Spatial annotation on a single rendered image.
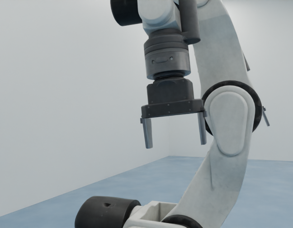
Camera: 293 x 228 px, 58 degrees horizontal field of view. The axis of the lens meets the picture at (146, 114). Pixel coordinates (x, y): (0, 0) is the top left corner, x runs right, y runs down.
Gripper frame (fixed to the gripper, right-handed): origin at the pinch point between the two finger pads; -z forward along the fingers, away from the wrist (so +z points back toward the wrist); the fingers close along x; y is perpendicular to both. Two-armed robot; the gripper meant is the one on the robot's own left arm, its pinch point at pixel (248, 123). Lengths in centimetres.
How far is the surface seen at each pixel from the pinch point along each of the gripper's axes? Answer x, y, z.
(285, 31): 86, 403, 109
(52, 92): -134, 69, 71
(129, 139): -156, 210, 22
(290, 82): 62, 397, 26
